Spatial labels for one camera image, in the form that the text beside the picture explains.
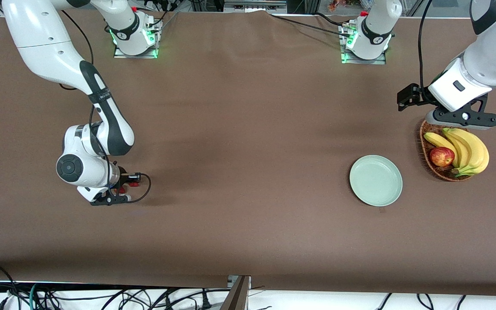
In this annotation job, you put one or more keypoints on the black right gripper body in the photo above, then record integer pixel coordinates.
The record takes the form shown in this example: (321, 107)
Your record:
(122, 177)

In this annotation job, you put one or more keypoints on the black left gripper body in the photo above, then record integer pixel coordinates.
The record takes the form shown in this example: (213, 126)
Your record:
(420, 95)

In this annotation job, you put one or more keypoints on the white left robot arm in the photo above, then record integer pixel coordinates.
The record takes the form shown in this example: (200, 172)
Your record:
(489, 64)

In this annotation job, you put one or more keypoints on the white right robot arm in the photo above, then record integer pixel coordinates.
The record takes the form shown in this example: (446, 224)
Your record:
(41, 43)

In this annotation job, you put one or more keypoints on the pale green round plate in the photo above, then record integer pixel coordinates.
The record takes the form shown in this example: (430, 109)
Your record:
(375, 181)

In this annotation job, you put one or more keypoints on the red apple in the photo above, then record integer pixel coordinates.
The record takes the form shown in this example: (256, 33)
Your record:
(441, 157)

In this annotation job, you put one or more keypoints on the yellow banana bunch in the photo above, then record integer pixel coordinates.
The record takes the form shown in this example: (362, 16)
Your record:
(476, 150)

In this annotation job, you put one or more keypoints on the brown wicker basket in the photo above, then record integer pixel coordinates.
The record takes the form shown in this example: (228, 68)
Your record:
(439, 173)

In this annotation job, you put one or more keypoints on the small orange object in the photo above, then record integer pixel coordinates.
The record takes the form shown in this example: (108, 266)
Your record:
(333, 6)

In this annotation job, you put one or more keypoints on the brown table cover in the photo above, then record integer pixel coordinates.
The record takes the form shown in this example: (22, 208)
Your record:
(248, 129)

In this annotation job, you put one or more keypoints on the grey metal device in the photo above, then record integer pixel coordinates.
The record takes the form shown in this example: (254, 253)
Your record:
(252, 6)

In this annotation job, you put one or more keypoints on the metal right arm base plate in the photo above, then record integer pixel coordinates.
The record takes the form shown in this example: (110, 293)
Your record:
(119, 53)

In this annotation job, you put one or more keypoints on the aluminium post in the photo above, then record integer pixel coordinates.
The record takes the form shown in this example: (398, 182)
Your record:
(237, 299)

